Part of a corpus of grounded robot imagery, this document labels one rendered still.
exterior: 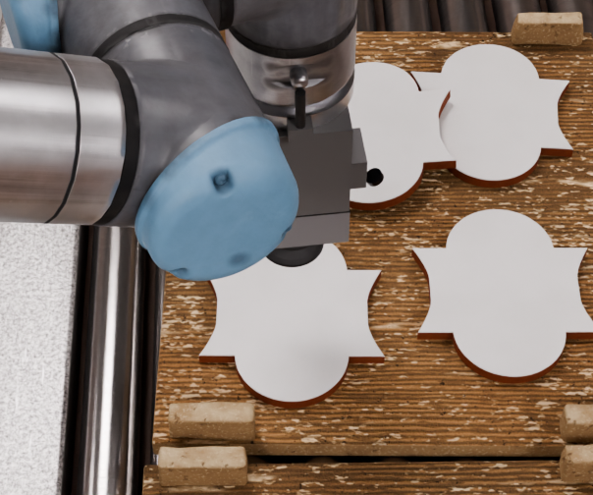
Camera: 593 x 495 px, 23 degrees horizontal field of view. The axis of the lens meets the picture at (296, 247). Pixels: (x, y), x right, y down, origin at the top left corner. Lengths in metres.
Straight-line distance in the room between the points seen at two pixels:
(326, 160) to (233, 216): 0.23
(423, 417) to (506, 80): 0.33
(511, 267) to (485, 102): 0.17
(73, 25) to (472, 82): 0.55
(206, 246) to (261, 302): 0.41
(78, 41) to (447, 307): 0.43
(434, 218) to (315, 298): 0.12
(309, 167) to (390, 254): 0.24
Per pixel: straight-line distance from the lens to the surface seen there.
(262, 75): 0.80
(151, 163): 0.62
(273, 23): 0.77
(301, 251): 0.95
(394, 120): 1.14
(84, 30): 0.70
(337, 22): 0.78
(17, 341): 1.07
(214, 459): 0.95
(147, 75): 0.63
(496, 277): 1.06
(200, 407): 0.97
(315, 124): 0.83
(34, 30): 0.72
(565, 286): 1.06
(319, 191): 0.87
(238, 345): 1.02
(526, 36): 1.24
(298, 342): 1.02
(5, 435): 1.03
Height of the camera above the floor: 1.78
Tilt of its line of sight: 52 degrees down
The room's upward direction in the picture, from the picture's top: straight up
